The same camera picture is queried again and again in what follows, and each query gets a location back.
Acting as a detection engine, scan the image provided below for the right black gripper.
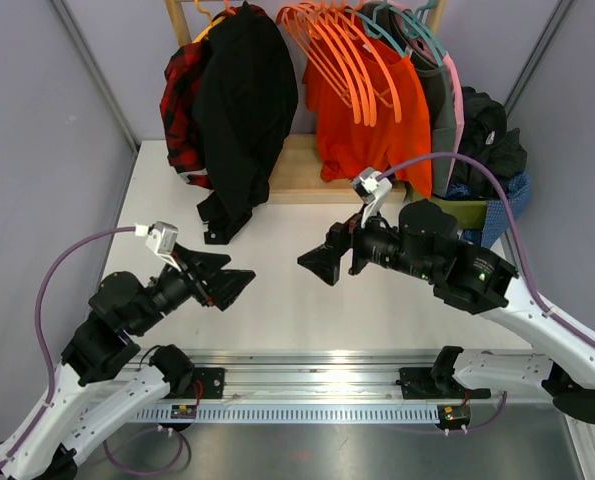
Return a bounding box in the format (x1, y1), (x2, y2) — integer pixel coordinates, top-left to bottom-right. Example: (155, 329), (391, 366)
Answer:
(300, 199), (438, 285)

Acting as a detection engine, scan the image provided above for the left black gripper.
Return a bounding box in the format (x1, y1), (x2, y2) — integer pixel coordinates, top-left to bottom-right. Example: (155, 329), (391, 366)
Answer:
(130, 243), (256, 336)

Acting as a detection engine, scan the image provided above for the blue checked shirt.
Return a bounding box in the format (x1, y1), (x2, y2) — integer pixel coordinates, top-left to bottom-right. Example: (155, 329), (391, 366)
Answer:
(447, 172), (531, 248)

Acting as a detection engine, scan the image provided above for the dark grey striped shirt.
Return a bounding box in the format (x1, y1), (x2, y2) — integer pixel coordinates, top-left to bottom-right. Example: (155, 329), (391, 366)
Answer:
(446, 86), (528, 199)

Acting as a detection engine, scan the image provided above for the orange hanger of blue shirt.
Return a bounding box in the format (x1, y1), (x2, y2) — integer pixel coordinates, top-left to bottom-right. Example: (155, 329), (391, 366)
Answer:
(276, 1), (366, 123)

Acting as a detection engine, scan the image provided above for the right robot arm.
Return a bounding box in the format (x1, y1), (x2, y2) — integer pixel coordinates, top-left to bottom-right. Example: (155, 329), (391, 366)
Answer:
(297, 200), (595, 425)

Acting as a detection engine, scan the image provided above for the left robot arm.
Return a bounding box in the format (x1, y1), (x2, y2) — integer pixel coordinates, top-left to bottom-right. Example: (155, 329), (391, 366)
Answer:
(0, 245), (256, 479)

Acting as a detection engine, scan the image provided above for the red black plaid shirt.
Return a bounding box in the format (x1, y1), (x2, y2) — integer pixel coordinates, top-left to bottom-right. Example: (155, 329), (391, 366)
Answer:
(159, 41), (212, 189)

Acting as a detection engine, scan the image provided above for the orange t-shirt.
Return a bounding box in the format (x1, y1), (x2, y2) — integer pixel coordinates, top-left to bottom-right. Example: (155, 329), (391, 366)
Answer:
(302, 39), (432, 182)

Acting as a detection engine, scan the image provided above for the empty orange hanger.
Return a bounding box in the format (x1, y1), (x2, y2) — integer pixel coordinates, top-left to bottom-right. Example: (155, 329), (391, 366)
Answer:
(291, 0), (373, 126)
(315, 1), (377, 127)

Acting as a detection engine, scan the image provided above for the pink hanger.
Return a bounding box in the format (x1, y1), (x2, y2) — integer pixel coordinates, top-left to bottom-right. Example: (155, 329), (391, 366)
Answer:
(443, 46), (465, 152)

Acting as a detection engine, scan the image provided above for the teal hanger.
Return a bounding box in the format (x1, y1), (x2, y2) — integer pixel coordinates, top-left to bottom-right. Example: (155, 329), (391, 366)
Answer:
(356, 1), (447, 66)

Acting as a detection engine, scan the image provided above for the grey t-shirt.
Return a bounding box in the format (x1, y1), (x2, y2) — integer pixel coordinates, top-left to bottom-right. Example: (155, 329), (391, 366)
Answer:
(371, 2), (461, 197)

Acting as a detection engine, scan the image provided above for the yellow hanger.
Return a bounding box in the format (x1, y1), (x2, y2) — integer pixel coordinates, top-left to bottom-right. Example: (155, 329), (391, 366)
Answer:
(192, 0), (225, 44)

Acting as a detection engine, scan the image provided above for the wooden clothes rack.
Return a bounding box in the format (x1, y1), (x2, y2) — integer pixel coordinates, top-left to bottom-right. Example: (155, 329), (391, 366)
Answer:
(164, 0), (448, 204)

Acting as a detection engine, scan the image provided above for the green laundry basket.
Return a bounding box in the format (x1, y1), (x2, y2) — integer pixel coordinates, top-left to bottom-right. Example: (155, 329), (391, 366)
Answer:
(432, 197), (487, 230)

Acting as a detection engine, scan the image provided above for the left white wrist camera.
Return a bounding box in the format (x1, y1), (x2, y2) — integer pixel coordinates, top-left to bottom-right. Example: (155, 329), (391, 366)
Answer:
(134, 221), (181, 271)

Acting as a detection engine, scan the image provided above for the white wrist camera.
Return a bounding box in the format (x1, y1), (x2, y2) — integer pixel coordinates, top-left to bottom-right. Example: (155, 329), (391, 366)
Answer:
(351, 167), (392, 228)
(134, 221), (181, 271)

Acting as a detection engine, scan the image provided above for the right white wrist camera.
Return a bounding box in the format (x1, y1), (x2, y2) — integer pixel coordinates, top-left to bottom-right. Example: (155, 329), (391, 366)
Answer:
(351, 167), (392, 228)

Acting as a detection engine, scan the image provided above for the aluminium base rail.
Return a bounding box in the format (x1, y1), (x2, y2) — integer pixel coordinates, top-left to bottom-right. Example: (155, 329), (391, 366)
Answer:
(86, 349), (563, 426)

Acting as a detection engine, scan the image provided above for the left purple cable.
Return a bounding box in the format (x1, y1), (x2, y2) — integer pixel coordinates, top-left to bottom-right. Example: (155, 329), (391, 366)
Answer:
(0, 225), (139, 479)

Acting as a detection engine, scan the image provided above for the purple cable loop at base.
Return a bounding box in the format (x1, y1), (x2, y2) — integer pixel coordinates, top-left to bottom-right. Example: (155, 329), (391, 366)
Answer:
(101, 424), (194, 475)

